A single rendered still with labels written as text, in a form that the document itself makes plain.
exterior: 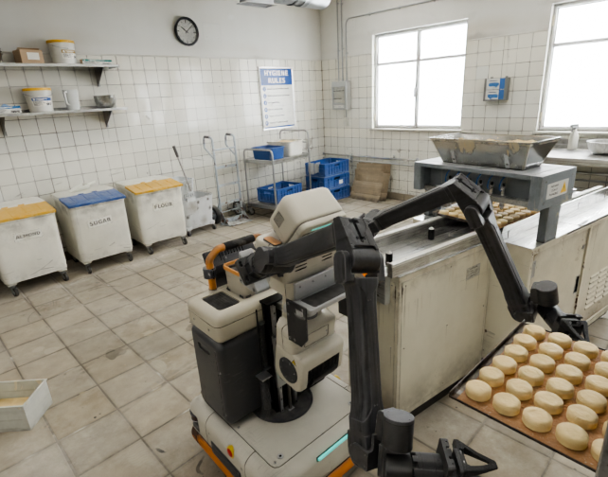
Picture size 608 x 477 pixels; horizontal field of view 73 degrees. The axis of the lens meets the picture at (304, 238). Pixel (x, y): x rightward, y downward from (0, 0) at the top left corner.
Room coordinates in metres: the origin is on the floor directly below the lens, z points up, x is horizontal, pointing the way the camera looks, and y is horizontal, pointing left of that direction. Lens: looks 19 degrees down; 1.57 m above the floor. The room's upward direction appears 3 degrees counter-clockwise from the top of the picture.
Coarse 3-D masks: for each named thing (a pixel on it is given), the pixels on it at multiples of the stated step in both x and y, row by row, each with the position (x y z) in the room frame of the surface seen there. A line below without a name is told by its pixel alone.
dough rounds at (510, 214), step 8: (448, 208) 2.25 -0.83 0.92; (456, 208) 2.25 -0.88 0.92; (496, 208) 2.20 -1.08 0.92; (504, 208) 2.20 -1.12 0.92; (512, 208) 2.18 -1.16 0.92; (520, 208) 2.18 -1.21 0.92; (456, 216) 2.14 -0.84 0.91; (496, 216) 2.05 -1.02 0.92; (504, 216) 2.08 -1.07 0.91; (512, 216) 2.04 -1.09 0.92; (520, 216) 2.06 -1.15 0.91; (528, 216) 2.09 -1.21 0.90; (504, 224) 1.97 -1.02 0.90
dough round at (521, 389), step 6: (510, 384) 0.71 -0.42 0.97; (516, 384) 0.71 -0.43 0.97; (522, 384) 0.71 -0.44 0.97; (528, 384) 0.71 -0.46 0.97; (510, 390) 0.70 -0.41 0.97; (516, 390) 0.69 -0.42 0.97; (522, 390) 0.69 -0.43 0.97; (528, 390) 0.69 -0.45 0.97; (516, 396) 0.69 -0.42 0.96; (522, 396) 0.68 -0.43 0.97; (528, 396) 0.68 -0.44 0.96
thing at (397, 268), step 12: (588, 192) 2.53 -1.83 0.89; (456, 240) 1.78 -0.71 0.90; (468, 240) 1.83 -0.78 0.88; (420, 252) 1.66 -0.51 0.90; (432, 252) 1.68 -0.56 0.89; (444, 252) 1.73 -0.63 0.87; (456, 252) 1.78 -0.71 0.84; (396, 264) 1.55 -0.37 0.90; (408, 264) 1.59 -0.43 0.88; (420, 264) 1.64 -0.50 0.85; (396, 276) 1.55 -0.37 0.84
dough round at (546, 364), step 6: (534, 354) 0.81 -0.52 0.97; (540, 354) 0.81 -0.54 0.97; (534, 360) 0.79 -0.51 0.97; (540, 360) 0.79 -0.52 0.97; (546, 360) 0.78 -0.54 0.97; (552, 360) 0.78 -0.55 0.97; (534, 366) 0.78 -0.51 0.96; (540, 366) 0.77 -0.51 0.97; (546, 366) 0.76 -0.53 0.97; (552, 366) 0.76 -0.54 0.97; (546, 372) 0.76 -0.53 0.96
